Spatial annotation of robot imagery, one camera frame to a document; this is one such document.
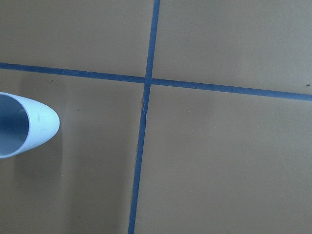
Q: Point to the brown paper table cover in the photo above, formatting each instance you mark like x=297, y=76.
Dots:
x=176, y=116

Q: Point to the light blue plastic cup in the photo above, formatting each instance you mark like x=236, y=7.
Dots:
x=24, y=124

